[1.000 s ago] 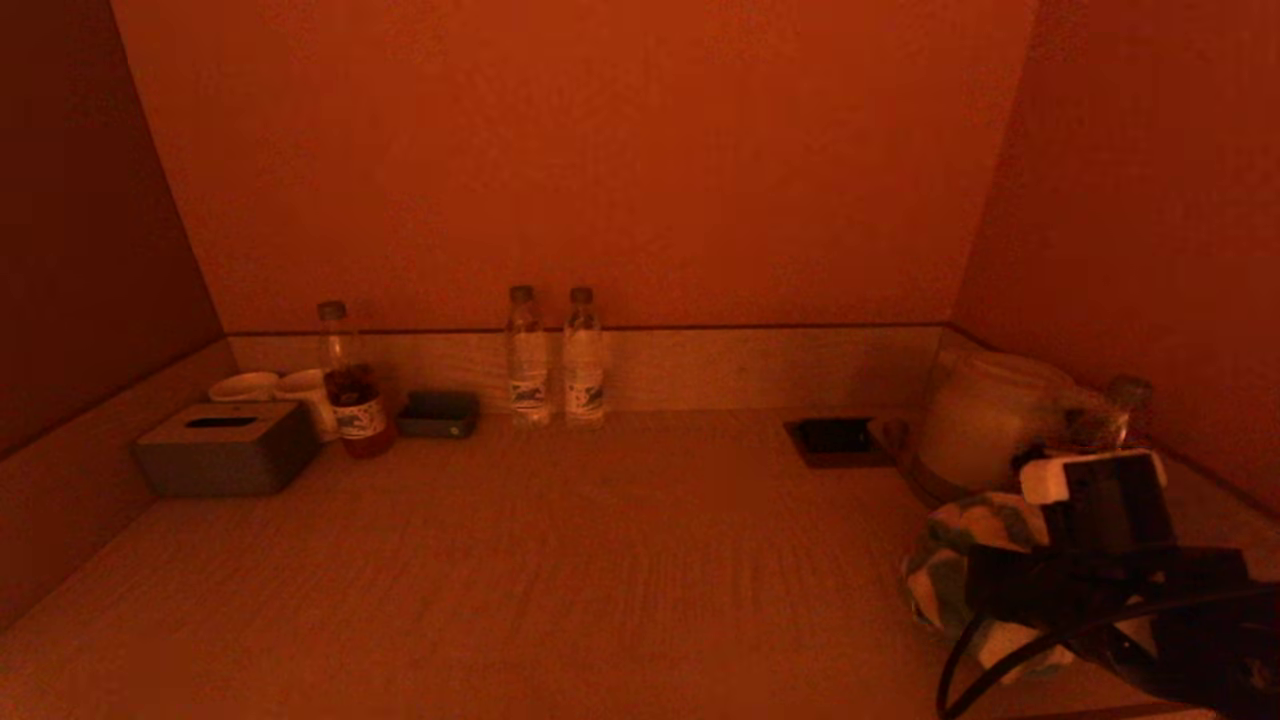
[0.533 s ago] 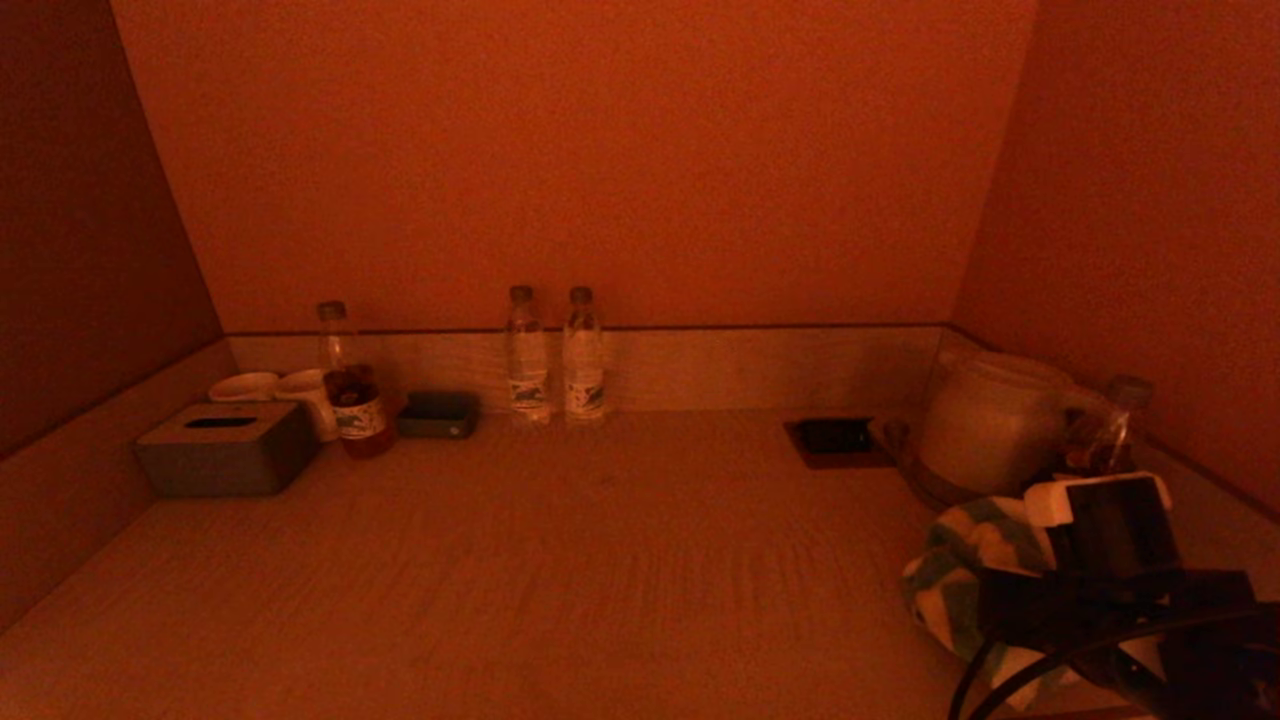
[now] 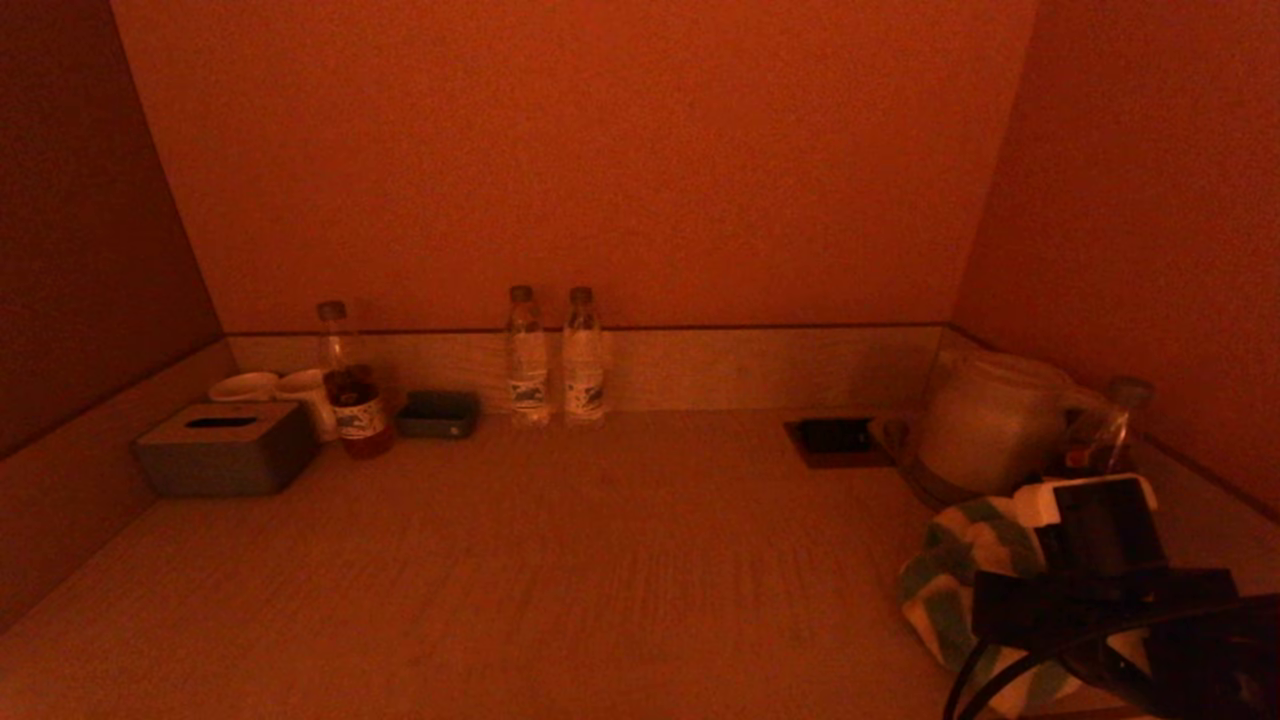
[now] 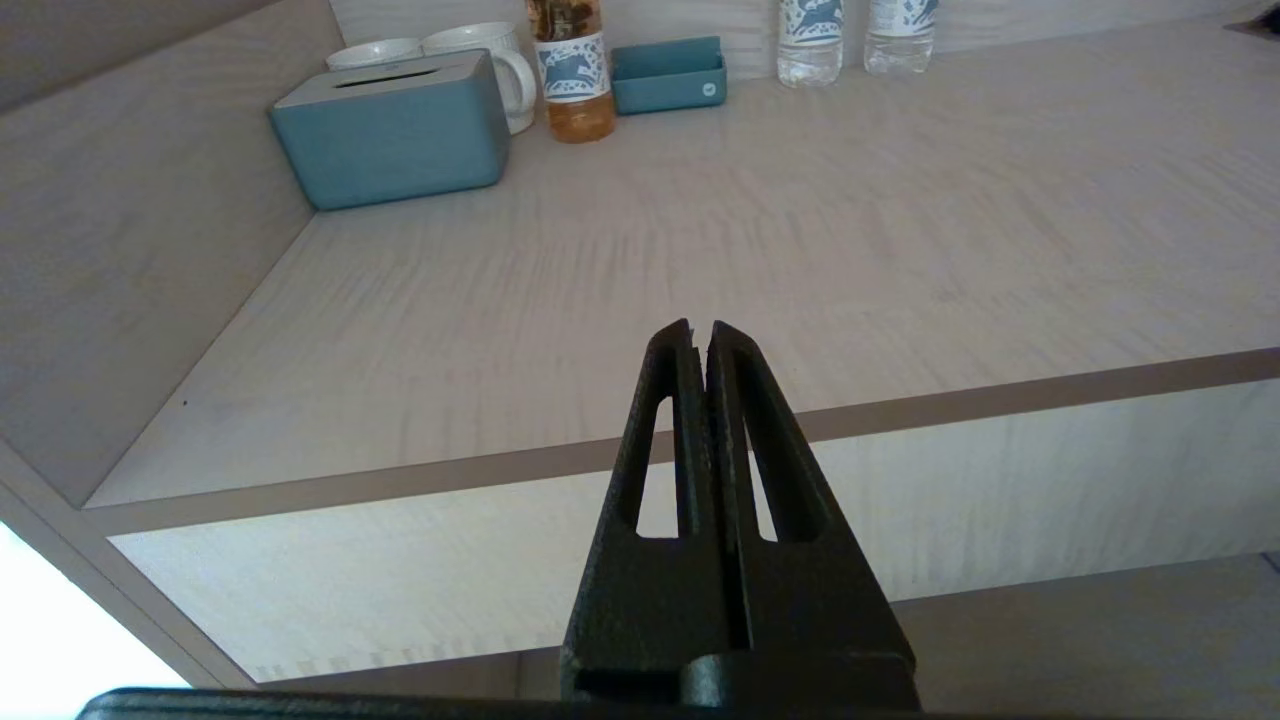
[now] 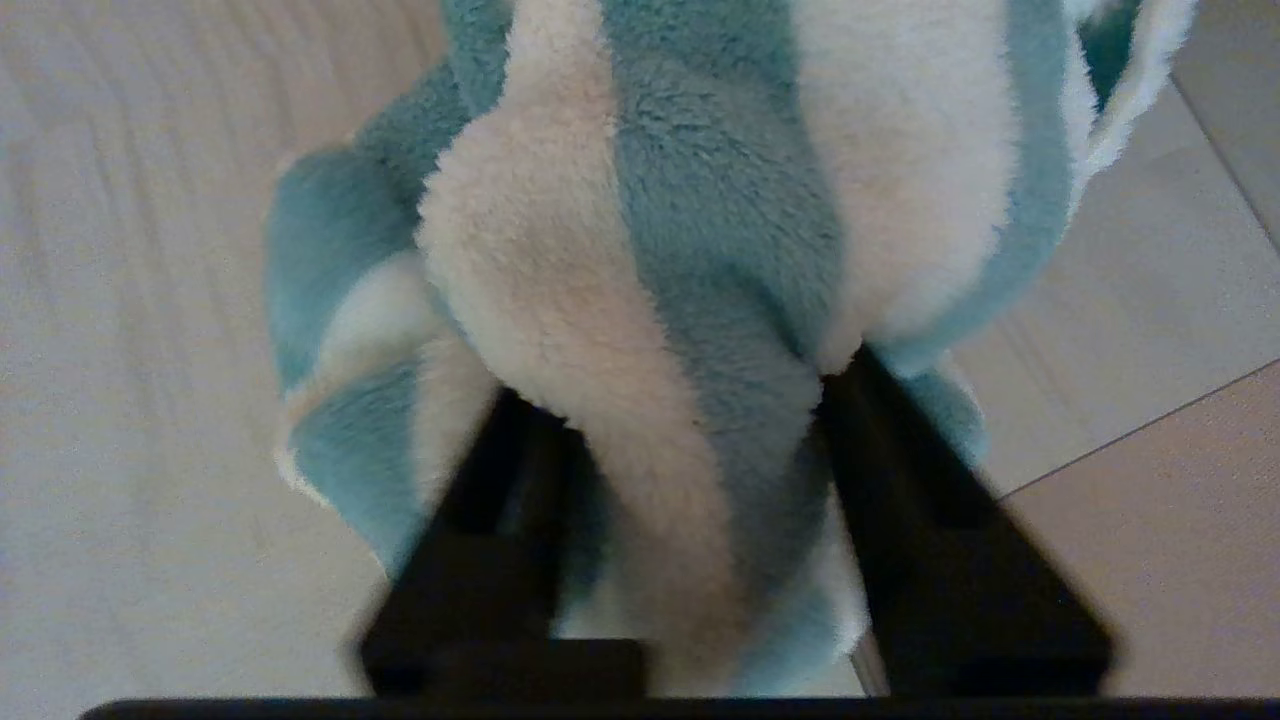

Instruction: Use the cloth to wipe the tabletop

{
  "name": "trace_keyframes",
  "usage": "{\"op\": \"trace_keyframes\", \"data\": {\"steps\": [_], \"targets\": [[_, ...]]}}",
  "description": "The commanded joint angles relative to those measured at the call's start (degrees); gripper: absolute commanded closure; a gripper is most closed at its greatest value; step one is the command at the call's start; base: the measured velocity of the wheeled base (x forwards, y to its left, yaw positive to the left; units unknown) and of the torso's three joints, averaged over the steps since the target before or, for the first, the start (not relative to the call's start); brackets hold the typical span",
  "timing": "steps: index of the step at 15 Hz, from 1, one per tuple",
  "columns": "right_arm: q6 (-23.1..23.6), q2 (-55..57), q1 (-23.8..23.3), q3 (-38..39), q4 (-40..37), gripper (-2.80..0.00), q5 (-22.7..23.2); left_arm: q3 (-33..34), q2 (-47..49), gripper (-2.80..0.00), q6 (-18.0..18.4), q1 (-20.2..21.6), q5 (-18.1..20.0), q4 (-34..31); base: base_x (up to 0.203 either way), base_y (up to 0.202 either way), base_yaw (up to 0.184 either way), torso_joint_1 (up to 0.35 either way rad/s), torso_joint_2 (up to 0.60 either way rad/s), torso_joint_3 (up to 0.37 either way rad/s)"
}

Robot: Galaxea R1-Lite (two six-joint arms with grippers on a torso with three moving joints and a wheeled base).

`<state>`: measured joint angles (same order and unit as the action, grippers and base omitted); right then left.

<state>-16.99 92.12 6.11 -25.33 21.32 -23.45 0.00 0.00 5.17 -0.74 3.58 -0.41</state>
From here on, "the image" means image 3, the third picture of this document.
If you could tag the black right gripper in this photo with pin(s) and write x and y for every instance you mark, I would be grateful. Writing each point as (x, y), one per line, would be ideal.
(1090, 600)

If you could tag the green white striped towel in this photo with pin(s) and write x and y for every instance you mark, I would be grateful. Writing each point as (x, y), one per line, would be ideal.
(950, 590)

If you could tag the black red right robot arm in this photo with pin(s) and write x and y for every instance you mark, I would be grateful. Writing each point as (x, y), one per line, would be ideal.
(1200, 670)

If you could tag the brown drink bottle white label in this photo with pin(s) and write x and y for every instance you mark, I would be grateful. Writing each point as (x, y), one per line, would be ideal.
(1105, 440)

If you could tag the grey kettle base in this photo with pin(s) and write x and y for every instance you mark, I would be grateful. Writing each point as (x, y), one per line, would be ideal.
(940, 490)

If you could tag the white electric kettle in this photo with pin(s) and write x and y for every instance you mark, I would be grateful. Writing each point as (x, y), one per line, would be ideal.
(990, 420)

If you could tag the black pop-up power socket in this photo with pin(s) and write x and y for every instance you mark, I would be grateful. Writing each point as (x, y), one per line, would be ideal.
(835, 440)

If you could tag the clear water bottle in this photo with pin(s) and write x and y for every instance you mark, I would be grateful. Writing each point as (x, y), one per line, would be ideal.
(526, 370)
(582, 370)

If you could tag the small teal box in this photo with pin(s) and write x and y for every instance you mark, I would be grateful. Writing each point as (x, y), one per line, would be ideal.
(438, 415)

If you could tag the brown drink bottle patterned label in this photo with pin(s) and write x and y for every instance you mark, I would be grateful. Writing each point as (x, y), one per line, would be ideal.
(358, 415)

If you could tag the white ceramic cup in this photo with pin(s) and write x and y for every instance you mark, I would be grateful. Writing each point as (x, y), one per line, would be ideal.
(308, 395)
(243, 386)

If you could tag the grey tissue box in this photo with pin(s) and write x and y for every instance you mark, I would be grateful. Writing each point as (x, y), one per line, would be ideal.
(225, 455)

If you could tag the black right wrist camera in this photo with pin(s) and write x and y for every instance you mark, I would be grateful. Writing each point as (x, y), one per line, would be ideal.
(1100, 520)

